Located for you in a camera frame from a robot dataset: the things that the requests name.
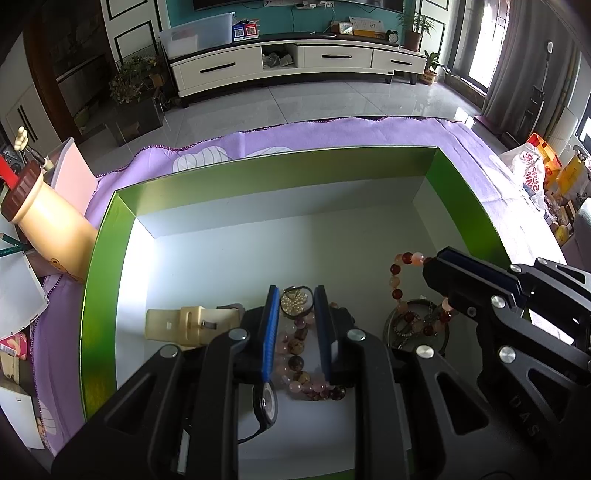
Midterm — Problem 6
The pink pen holder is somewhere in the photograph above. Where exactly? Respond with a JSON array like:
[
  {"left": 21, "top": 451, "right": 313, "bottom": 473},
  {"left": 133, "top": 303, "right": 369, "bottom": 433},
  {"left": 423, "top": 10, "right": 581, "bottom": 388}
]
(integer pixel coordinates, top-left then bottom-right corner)
[{"left": 46, "top": 137, "right": 99, "bottom": 206}]

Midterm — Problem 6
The black tripod stand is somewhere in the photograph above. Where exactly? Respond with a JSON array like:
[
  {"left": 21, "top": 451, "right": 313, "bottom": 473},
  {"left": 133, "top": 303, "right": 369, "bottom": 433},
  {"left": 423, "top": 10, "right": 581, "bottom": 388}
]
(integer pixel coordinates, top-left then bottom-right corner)
[{"left": 524, "top": 41, "right": 555, "bottom": 137}]

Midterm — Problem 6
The white paper sheet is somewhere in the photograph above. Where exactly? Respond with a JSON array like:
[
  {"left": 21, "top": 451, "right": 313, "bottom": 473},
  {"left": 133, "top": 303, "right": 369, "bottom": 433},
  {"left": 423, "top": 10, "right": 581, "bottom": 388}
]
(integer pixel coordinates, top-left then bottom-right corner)
[{"left": 0, "top": 383, "right": 44, "bottom": 450}]

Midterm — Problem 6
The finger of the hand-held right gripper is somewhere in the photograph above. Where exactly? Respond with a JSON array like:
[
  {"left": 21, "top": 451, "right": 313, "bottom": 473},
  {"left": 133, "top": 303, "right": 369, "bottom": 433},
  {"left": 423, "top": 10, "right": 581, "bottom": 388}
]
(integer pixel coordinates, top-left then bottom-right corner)
[
  {"left": 508, "top": 258, "right": 591, "bottom": 344},
  {"left": 422, "top": 247, "right": 591, "bottom": 398}
]

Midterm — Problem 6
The cream watch strap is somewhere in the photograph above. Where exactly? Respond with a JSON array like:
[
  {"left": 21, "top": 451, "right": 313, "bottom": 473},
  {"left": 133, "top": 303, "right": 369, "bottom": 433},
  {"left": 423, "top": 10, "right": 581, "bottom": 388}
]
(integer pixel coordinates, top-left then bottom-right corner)
[{"left": 145, "top": 305, "right": 243, "bottom": 349}]

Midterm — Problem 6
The white plastic bag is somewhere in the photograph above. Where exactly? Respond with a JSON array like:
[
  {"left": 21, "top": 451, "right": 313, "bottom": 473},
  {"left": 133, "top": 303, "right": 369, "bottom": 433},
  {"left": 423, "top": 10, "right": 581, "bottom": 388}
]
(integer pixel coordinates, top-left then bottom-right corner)
[{"left": 501, "top": 142, "right": 561, "bottom": 210}]

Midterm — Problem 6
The tall potted plant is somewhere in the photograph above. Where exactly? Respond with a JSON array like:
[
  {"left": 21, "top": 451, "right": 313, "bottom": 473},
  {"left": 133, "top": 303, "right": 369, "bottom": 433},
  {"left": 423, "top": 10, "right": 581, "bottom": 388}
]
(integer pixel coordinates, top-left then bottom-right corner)
[{"left": 397, "top": 10, "right": 437, "bottom": 52}]

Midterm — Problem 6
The grey chair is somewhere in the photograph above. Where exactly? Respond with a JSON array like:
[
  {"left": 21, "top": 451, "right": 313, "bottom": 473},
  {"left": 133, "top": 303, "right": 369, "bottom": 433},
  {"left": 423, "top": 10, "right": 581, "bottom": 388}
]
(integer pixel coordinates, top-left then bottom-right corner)
[{"left": 566, "top": 196, "right": 591, "bottom": 268}]

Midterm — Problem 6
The clear storage box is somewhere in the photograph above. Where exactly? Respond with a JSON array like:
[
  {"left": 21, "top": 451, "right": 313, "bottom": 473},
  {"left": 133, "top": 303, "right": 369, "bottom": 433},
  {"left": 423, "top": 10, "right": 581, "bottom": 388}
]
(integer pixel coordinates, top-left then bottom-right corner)
[{"left": 159, "top": 13, "right": 234, "bottom": 58}]

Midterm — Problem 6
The green cardboard box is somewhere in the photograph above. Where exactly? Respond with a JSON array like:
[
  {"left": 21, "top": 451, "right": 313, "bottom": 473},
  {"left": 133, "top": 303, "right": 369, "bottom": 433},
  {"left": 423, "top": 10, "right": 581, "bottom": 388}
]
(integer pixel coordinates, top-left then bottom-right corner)
[{"left": 81, "top": 145, "right": 513, "bottom": 476}]

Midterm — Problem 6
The white notebook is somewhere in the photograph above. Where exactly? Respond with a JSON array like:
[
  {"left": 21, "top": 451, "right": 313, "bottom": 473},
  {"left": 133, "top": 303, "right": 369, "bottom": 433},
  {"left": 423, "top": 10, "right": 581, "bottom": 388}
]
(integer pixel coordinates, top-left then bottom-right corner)
[{"left": 0, "top": 251, "right": 49, "bottom": 333}]

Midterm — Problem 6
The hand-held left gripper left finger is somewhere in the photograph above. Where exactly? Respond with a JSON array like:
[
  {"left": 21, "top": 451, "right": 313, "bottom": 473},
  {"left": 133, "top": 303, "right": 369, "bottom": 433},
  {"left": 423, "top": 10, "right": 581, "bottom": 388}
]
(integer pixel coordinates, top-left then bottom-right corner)
[{"left": 52, "top": 285, "right": 281, "bottom": 480}]

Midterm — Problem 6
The pink bead bracelet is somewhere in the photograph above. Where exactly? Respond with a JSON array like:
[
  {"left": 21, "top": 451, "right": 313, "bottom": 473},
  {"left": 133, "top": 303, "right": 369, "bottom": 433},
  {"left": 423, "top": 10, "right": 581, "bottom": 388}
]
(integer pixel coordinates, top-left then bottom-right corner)
[{"left": 272, "top": 302, "right": 347, "bottom": 402}]

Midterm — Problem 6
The dark wooden cabinet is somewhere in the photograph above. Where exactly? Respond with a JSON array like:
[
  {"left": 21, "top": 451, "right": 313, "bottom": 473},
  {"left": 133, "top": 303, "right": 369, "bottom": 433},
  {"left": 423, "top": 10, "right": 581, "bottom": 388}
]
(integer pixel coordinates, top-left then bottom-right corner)
[{"left": 23, "top": 0, "right": 116, "bottom": 134}]

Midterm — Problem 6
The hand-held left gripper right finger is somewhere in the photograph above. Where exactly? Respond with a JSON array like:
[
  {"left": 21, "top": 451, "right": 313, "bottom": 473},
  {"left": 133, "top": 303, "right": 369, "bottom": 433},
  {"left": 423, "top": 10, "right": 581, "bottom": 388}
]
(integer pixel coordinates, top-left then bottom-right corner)
[{"left": 314, "top": 285, "right": 548, "bottom": 480}]

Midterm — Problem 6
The white refrigerator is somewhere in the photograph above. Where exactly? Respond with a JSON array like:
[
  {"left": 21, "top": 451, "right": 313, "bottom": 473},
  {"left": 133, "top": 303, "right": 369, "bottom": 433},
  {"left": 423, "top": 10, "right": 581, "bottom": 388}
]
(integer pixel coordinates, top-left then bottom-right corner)
[{"left": 0, "top": 85, "right": 61, "bottom": 153}]

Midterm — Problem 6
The grey curtain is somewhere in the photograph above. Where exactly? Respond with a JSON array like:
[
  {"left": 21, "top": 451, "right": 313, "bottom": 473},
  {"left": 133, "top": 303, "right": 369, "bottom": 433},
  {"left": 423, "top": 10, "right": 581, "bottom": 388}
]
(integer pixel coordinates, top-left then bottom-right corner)
[{"left": 482, "top": 0, "right": 585, "bottom": 139}]

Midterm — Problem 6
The red bead bracelet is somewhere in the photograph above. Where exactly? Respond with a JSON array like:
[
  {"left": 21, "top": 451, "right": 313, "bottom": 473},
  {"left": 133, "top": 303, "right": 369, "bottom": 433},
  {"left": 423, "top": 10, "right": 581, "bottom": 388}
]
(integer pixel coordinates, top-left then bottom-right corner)
[{"left": 388, "top": 250, "right": 455, "bottom": 337}]

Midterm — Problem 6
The round black strap watch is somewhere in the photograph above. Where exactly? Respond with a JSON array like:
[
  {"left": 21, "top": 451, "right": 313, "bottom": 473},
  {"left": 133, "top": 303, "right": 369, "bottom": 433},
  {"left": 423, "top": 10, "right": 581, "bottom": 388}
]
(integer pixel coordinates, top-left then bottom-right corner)
[{"left": 236, "top": 382, "right": 279, "bottom": 445}]

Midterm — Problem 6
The black television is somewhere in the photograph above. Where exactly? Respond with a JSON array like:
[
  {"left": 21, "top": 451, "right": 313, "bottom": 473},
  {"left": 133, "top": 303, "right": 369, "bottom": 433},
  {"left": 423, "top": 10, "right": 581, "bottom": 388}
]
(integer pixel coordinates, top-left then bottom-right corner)
[{"left": 191, "top": 0, "right": 404, "bottom": 12}]

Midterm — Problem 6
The red snack can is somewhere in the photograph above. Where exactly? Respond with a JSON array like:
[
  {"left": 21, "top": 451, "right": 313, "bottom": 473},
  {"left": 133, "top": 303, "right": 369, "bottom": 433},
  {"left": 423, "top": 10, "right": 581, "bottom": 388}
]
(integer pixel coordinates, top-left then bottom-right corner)
[{"left": 0, "top": 335, "right": 31, "bottom": 361}]

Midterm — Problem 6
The yellow desk calendar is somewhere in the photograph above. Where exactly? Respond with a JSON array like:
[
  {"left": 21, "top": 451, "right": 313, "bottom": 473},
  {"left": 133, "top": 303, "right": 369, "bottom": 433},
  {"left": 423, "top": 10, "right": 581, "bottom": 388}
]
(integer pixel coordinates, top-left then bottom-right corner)
[{"left": 348, "top": 16, "right": 385, "bottom": 38}]

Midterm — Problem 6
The glass tank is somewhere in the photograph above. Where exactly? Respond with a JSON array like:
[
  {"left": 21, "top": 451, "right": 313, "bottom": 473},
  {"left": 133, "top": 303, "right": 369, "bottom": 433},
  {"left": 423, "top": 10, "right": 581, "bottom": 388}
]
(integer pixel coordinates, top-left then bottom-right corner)
[{"left": 104, "top": 85, "right": 168, "bottom": 145}]

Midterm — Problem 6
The cream bottle brown cap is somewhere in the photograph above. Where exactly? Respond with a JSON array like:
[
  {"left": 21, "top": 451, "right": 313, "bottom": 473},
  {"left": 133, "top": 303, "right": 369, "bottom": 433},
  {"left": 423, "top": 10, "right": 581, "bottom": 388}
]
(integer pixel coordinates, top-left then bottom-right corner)
[{"left": 0, "top": 127, "right": 100, "bottom": 284}]

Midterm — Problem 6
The leafy floor plant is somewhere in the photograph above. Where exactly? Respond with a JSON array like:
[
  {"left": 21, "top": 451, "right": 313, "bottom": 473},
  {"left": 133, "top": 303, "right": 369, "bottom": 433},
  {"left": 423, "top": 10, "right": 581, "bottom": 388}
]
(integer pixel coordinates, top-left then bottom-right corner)
[{"left": 108, "top": 54, "right": 162, "bottom": 106}]

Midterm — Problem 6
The purple floral cloth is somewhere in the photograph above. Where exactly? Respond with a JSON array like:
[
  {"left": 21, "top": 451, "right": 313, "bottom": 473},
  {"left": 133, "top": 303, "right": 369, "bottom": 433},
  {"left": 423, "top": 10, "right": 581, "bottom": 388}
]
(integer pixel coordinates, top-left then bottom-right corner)
[{"left": 32, "top": 115, "right": 570, "bottom": 457}]

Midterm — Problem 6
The pearl cluster brooch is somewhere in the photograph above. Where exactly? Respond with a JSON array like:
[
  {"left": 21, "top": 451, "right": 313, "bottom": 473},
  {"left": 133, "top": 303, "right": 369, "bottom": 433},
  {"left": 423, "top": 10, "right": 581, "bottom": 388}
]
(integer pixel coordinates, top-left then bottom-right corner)
[{"left": 281, "top": 286, "right": 315, "bottom": 318}]

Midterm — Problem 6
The small potted plant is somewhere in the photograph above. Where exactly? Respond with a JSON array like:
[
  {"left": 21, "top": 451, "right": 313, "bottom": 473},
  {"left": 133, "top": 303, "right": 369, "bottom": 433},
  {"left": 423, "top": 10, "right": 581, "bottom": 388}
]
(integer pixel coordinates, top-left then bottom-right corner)
[{"left": 419, "top": 51, "right": 452, "bottom": 86}]

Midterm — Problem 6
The yellow bag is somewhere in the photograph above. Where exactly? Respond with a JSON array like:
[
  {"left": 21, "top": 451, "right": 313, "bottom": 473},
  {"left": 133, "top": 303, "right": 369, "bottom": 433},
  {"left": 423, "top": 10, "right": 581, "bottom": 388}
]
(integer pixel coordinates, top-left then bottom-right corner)
[{"left": 551, "top": 154, "right": 589, "bottom": 204}]

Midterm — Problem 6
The brown wooden bead string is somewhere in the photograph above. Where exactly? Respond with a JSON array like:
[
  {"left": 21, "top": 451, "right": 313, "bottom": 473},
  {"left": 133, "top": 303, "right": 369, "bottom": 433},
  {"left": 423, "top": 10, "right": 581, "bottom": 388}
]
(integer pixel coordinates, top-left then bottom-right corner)
[{"left": 286, "top": 339, "right": 347, "bottom": 402}]

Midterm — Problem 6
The white television cabinet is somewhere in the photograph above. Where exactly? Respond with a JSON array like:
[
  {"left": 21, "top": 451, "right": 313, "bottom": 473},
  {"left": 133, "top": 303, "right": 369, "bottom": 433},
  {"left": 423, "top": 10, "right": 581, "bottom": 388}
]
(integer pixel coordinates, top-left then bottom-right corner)
[{"left": 168, "top": 32, "right": 428, "bottom": 97}]

